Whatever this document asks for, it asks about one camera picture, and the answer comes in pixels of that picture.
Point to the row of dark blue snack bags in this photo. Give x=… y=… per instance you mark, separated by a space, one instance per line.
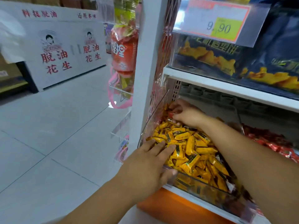
x=257 y=65

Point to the white plastic bag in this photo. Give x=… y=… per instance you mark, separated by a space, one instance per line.
x=11 y=37

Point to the orange shelf base panel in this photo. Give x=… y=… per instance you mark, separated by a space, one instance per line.
x=172 y=211

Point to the person's left thumb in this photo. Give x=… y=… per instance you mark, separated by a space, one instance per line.
x=171 y=175

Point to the pile of red wrapped candies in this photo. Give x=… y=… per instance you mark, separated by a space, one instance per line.
x=271 y=142

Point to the orange hanging snack packet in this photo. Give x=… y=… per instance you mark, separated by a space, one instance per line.
x=123 y=53

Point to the pile of yellow wrapped candies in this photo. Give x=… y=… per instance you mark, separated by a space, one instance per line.
x=193 y=151

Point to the green yellow hanging snack packet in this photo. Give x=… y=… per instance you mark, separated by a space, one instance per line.
x=126 y=9

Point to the clear acrylic candy bin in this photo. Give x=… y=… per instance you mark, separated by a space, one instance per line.
x=205 y=191

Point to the person's right fingers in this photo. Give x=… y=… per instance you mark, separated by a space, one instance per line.
x=178 y=109

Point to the person's right hand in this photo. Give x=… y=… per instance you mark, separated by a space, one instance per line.
x=190 y=115

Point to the person's left forearm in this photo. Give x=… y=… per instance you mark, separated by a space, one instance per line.
x=100 y=204

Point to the person's right forearm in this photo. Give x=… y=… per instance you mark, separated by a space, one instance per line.
x=254 y=170

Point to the person's left middle finger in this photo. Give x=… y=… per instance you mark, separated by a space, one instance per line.
x=158 y=147

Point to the white display stand red print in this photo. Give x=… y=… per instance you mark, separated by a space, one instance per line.
x=63 y=46

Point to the clear acrylic side racks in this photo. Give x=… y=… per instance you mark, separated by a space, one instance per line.
x=121 y=123

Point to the price tag in clear holder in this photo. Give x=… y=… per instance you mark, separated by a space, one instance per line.
x=215 y=18

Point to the white metal shelf unit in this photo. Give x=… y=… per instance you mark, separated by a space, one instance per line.
x=146 y=67

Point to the person's left hand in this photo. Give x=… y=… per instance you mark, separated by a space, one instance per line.
x=142 y=174

